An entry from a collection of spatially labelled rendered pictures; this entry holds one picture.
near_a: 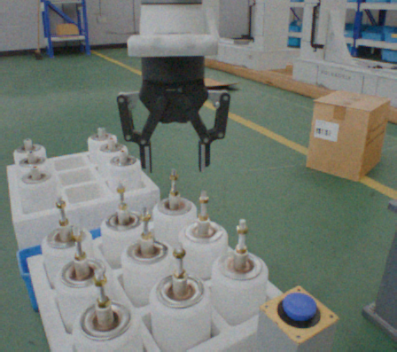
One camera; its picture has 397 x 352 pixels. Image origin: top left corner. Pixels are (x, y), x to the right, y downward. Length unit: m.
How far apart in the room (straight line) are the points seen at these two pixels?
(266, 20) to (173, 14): 3.35
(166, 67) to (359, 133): 1.22
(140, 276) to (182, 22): 0.43
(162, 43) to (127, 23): 6.50
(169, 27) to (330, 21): 2.86
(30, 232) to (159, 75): 0.68
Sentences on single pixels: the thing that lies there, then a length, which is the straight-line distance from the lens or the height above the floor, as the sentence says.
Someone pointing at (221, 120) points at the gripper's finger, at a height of 0.53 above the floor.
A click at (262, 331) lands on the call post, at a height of 0.28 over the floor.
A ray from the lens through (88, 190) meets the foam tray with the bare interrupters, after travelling 1.13.
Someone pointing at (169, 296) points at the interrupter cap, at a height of 0.25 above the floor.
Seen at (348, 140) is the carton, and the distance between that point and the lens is 1.58.
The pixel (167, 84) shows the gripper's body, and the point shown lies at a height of 0.57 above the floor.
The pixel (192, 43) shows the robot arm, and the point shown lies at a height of 0.63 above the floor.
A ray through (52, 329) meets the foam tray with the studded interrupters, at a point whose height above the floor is 0.18.
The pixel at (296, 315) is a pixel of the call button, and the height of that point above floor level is 0.33.
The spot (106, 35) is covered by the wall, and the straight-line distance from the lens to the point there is 6.79.
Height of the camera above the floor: 0.66
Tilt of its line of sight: 22 degrees down
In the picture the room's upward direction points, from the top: straight up
